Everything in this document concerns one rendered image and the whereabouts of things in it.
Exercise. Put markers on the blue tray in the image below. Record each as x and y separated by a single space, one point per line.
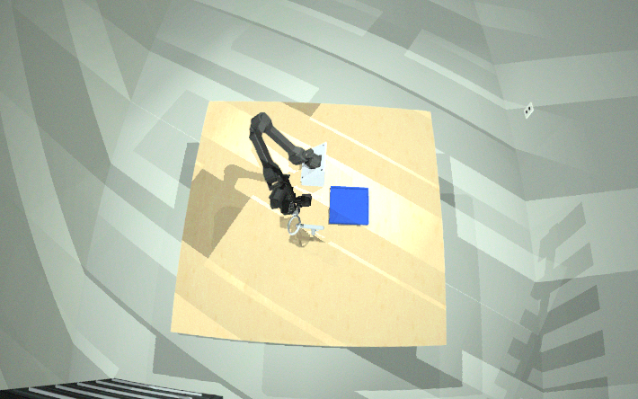
349 205

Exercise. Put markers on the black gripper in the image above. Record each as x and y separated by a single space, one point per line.
301 201

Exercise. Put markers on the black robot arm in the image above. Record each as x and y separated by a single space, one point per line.
261 123

